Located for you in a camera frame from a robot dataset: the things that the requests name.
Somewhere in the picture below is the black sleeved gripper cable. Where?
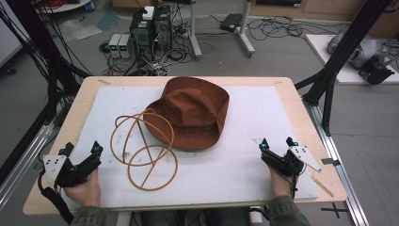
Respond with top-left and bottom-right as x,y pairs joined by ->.
37,169 -> 75,226

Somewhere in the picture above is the person's right hand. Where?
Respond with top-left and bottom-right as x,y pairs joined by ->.
268,165 -> 295,200

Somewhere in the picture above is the black device on platform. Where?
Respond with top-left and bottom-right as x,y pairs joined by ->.
358,56 -> 396,86

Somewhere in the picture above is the tangle of cables by computers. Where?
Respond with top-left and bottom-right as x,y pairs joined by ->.
99,18 -> 196,77

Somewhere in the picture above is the person's left hand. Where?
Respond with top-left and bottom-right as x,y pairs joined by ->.
63,168 -> 102,208

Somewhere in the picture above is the black metal frame with cables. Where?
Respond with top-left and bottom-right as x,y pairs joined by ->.
0,0 -> 92,186

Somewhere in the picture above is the grey rounded machine shell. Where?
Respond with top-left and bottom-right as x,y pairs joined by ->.
327,28 -> 393,71

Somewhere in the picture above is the clear plastic sheet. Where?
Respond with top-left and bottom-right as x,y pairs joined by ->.
58,18 -> 104,42

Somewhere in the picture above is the white box with black plug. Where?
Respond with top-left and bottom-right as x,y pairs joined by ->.
141,6 -> 155,21

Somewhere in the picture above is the thin wooden stick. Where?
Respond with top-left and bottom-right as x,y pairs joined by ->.
310,175 -> 335,199

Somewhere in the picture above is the black metal frame strut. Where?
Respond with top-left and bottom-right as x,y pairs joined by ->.
294,0 -> 394,137

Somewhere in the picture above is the tan wire hat stand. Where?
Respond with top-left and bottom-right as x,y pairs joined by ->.
109,107 -> 179,192

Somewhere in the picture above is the brown brimmed hat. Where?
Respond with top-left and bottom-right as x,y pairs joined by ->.
142,75 -> 231,152

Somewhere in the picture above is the grey desk leg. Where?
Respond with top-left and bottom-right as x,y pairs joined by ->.
238,0 -> 256,58
187,0 -> 203,61

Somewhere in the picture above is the grey power supply unit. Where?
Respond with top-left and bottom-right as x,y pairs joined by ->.
118,33 -> 134,59
107,33 -> 122,59

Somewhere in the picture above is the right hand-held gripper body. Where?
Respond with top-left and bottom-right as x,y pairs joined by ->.
259,145 -> 323,178

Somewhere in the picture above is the white foam mat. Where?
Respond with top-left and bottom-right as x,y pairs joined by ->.
63,85 -> 320,212

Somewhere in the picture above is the grey tape piece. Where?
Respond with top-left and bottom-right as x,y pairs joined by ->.
321,157 -> 342,167

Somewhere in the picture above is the aluminium rail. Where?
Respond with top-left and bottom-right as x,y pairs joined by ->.
0,122 -> 56,211
301,99 -> 371,226

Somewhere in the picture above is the white floor platform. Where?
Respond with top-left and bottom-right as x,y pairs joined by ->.
305,33 -> 399,86

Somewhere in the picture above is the flat black box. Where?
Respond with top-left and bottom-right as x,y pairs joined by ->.
219,13 -> 245,33

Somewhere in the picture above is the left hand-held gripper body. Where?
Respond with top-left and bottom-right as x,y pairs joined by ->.
42,152 -> 104,188

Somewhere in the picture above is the black computer tower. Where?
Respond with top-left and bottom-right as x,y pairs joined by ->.
129,8 -> 155,63
152,5 -> 174,53

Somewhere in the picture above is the tangle of black floor cables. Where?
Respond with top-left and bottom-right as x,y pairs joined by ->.
247,16 -> 338,40

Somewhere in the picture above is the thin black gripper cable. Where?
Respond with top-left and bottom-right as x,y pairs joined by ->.
290,169 -> 298,201

